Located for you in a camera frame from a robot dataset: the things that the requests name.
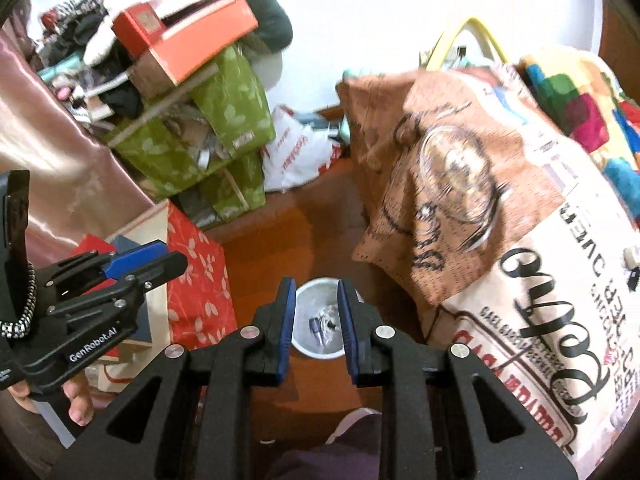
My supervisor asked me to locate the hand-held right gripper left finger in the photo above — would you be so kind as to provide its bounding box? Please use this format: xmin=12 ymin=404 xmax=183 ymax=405
xmin=50 ymin=277 xmax=297 ymax=480

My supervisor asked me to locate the red floral paper bag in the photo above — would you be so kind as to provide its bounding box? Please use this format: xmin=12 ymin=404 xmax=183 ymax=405
xmin=75 ymin=200 xmax=239 ymax=392

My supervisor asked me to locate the dark grey bag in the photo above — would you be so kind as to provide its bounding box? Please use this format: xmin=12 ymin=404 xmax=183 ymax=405
xmin=209 ymin=0 xmax=294 ymax=52

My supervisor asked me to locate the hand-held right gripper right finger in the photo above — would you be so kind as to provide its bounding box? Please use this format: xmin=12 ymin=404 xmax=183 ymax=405
xmin=337 ymin=279 xmax=577 ymax=480

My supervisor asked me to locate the green leaf print storage box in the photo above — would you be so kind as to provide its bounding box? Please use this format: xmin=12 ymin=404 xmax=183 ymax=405
xmin=106 ymin=45 xmax=277 ymax=213

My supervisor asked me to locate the person's shoe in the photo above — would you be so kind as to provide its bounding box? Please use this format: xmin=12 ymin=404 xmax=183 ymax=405
xmin=325 ymin=407 xmax=382 ymax=447

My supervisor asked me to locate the teal plastic toy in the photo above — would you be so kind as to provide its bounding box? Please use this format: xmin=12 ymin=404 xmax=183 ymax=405
xmin=339 ymin=66 xmax=373 ymax=143

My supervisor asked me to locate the red box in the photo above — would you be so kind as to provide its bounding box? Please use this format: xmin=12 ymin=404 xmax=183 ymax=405
xmin=111 ymin=2 xmax=170 ymax=61

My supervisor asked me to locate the pink curtain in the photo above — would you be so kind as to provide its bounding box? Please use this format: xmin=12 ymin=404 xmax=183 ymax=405
xmin=0 ymin=7 xmax=157 ymax=266

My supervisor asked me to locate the black white braided cord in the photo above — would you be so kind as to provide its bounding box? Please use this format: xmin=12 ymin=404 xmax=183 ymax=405
xmin=0 ymin=260 xmax=39 ymax=339

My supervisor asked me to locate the colourful patchwork blanket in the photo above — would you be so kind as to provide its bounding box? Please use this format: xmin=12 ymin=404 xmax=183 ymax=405
xmin=519 ymin=47 xmax=640 ymax=211

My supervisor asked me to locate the person's leg in dark pants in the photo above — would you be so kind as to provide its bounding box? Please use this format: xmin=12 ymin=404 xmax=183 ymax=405
xmin=265 ymin=410 xmax=387 ymax=480

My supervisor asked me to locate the dark grey scrap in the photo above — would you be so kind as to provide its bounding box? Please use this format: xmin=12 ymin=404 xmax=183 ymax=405
xmin=307 ymin=314 xmax=332 ymax=346

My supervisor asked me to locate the white plastic trash can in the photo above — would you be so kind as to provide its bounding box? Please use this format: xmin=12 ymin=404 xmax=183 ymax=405
xmin=291 ymin=279 xmax=352 ymax=359

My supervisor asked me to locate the person's left hand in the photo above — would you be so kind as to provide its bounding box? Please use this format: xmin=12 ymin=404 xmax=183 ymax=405
xmin=10 ymin=372 xmax=96 ymax=427

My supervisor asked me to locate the white towel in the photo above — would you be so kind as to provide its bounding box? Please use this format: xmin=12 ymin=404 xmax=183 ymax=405
xmin=84 ymin=10 xmax=132 ymax=67

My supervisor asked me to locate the orange box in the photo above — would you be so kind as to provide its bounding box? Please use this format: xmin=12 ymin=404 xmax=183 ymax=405
xmin=130 ymin=0 xmax=260 ymax=102

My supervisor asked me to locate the printed bed sheet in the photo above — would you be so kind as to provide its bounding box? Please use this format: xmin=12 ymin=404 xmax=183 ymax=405
xmin=336 ymin=67 xmax=640 ymax=472

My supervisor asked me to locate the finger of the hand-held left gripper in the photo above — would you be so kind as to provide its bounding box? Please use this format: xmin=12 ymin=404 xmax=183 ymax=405
xmin=47 ymin=241 xmax=169 ymax=287
xmin=47 ymin=252 xmax=189 ymax=322

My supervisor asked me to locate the pile of dark clothes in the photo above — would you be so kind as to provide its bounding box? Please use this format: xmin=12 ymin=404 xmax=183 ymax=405
xmin=37 ymin=0 xmax=146 ymax=121

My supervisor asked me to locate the white plastic bag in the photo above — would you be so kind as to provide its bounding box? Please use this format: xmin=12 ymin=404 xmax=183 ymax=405
xmin=262 ymin=105 xmax=335 ymax=194

